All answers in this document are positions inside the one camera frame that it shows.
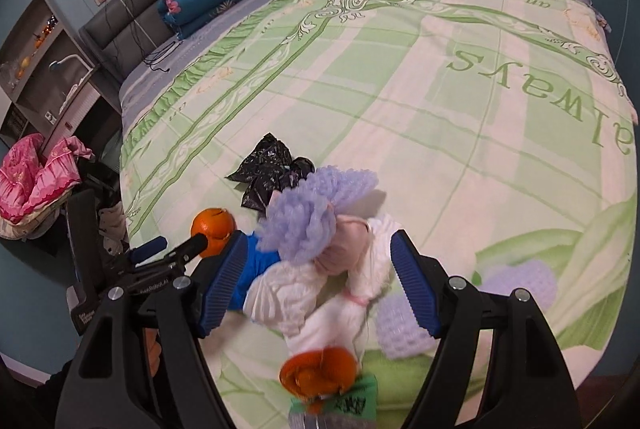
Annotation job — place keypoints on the long purple foam net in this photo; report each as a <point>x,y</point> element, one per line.
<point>400,314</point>

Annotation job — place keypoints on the black plastic bag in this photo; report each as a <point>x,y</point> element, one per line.
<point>267,174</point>

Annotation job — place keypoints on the blue plastic wrapper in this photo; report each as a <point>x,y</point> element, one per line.
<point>255,264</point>

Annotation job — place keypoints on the green snack packet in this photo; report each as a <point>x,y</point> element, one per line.
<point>357,401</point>

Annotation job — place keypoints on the green printed blanket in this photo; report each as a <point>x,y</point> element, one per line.
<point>400,109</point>

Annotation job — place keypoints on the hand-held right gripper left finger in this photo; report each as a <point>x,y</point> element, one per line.
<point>220,284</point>

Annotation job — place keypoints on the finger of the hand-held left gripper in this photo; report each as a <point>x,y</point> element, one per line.
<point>190,246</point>
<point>150,249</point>

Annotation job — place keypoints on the orange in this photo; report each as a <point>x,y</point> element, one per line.
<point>215,226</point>

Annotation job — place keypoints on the grey shelf unit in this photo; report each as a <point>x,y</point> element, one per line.
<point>35,59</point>

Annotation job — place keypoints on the orange peel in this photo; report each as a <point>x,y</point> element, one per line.
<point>315,369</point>

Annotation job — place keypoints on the ruffled purple foam net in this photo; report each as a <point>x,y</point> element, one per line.
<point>300,214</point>

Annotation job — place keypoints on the pink quilt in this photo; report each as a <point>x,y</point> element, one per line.
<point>35,179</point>

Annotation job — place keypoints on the white desk lamp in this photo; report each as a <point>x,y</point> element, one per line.
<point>65,64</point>

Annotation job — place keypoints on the white cloth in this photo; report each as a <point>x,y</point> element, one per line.
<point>112,229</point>

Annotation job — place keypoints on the white foam net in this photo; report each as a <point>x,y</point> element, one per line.
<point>285,294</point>

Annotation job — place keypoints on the person's left hand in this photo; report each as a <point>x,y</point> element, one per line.
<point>152,349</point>

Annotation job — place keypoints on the printed pale cloth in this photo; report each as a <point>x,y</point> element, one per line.
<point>601,19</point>

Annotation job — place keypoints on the yellow fruit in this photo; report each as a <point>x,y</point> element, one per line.
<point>22,66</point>

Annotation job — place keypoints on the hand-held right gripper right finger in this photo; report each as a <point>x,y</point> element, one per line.
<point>415,284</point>

